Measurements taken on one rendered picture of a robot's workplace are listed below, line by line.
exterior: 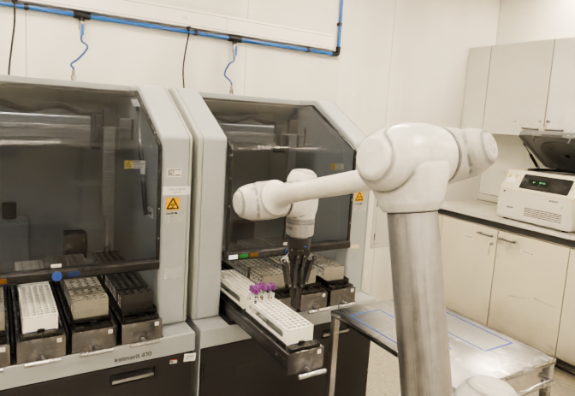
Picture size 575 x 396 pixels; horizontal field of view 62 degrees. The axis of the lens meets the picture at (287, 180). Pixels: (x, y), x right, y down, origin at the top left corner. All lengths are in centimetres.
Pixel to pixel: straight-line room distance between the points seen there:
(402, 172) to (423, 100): 313
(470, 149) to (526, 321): 285
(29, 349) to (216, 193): 77
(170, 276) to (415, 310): 108
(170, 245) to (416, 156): 111
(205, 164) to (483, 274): 265
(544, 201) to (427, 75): 130
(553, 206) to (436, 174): 266
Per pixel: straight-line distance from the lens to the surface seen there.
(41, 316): 173
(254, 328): 174
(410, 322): 99
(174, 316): 190
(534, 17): 456
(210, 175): 180
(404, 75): 388
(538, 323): 378
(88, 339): 175
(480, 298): 400
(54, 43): 279
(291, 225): 150
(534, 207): 367
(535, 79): 405
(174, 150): 175
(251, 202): 135
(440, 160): 98
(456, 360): 165
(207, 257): 187
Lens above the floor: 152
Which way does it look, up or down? 7 degrees down
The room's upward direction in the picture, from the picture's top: 4 degrees clockwise
